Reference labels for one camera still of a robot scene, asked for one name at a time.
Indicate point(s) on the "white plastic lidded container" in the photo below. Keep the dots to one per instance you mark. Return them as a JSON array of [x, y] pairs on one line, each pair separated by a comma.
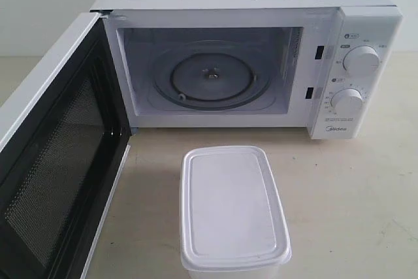
[[232, 223]]

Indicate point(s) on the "glass microwave turntable plate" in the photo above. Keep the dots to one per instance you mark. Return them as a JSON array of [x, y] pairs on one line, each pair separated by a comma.
[[212, 75]]

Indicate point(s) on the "white microwave oven body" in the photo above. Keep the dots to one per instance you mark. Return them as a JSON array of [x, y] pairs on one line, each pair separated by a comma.
[[306, 40]]

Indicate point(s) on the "lower white control knob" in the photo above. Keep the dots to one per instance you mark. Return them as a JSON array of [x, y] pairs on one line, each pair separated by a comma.
[[347, 102]]

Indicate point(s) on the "white control knob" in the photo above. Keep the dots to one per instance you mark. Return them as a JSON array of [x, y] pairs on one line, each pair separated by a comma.
[[361, 61], [347, 102]]

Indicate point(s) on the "upper white control knob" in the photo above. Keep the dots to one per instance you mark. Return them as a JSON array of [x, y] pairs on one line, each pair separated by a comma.
[[361, 61]]

